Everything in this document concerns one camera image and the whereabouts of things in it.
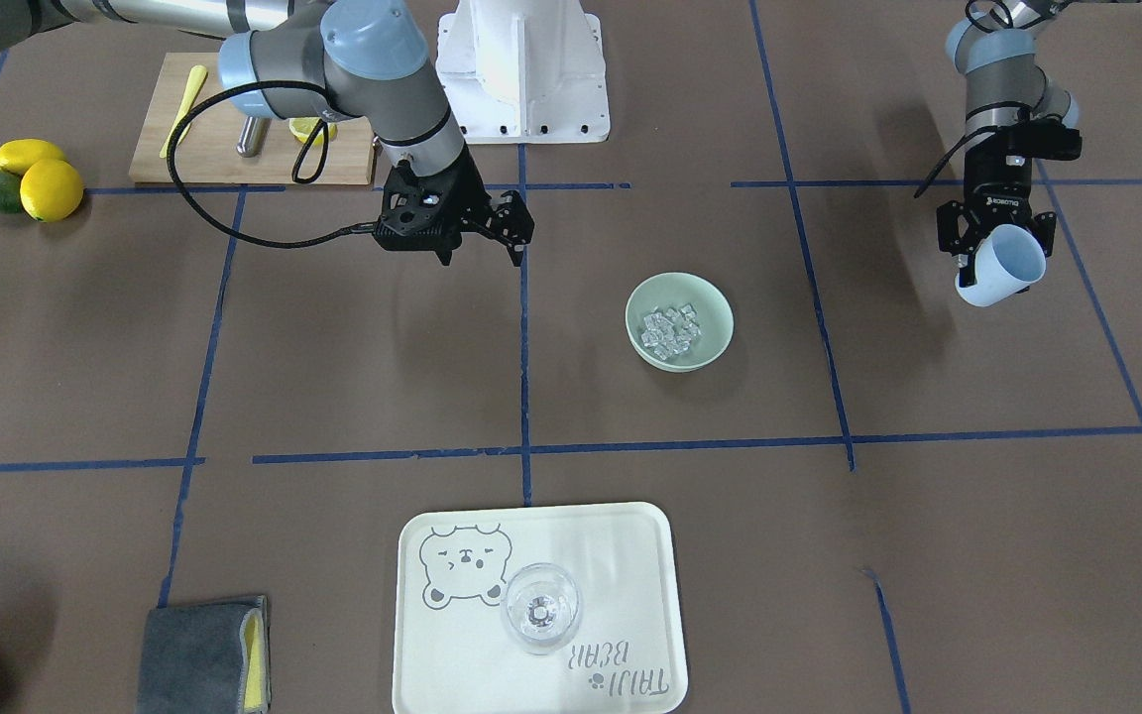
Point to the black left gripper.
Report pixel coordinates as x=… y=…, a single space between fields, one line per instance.
x=994 y=184

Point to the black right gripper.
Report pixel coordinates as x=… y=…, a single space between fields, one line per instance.
x=468 y=197

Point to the light blue plastic cup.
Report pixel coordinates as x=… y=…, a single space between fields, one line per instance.
x=1008 y=261

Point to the ice cubes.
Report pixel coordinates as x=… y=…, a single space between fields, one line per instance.
x=669 y=332

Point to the green bowl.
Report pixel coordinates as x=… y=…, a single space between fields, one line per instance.
x=670 y=289

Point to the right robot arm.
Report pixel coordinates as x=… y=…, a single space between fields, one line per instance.
x=334 y=61

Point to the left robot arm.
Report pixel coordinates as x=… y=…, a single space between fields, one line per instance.
x=1015 y=114

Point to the lemon half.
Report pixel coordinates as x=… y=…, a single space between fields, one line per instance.
x=311 y=131

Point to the metal cylinder tool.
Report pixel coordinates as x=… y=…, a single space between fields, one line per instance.
x=252 y=136

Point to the wooden cutting board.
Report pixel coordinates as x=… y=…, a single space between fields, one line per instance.
x=208 y=152

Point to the yellow plastic knife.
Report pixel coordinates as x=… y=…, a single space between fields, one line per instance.
x=195 y=80

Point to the clear wine glass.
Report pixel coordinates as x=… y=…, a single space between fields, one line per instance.
x=542 y=608

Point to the white bear tray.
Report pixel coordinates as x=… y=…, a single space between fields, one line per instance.
x=453 y=653

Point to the large yellow lemon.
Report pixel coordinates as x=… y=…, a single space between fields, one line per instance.
x=51 y=190

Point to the grey folded cloth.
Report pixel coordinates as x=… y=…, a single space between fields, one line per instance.
x=193 y=660

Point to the yellow sponge in cloth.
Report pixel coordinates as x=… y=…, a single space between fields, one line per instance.
x=255 y=691

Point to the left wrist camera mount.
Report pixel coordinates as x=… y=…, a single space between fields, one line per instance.
x=1043 y=138

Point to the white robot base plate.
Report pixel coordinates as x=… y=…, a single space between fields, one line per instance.
x=525 y=72

